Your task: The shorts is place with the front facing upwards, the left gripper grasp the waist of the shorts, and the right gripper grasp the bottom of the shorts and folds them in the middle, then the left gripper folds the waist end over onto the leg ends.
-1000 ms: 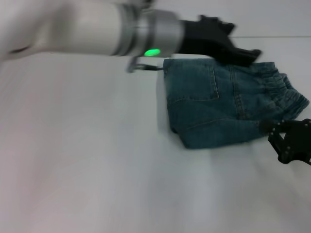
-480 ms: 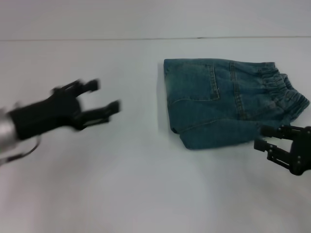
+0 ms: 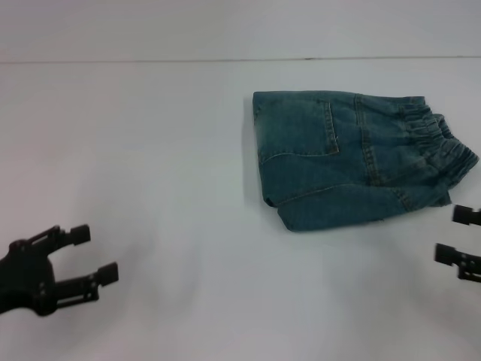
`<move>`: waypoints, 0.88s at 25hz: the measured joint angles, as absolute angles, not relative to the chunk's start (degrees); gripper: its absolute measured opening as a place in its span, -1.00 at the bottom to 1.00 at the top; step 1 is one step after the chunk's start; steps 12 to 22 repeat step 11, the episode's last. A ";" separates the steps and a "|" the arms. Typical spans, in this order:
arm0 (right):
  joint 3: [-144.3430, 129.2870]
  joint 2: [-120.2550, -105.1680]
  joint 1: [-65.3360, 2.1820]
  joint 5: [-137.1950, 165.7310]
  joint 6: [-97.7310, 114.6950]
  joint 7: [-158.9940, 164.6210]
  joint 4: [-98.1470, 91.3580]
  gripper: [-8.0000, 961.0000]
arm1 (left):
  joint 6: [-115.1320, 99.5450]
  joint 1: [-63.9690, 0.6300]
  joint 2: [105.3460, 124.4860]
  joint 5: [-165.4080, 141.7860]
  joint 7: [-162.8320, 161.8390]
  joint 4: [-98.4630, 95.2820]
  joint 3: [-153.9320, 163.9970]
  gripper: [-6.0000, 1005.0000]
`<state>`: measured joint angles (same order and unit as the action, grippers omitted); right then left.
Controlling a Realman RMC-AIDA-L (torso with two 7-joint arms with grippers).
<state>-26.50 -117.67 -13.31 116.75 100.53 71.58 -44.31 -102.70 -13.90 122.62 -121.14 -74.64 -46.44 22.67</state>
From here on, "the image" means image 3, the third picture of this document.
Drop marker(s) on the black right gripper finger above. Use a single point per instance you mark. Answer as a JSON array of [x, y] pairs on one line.
[[467, 216], [466, 263]]

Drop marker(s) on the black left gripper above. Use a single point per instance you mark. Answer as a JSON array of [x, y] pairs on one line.
[[26, 274]]

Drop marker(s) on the blue denim shorts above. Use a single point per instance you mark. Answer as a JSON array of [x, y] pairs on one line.
[[319, 169]]

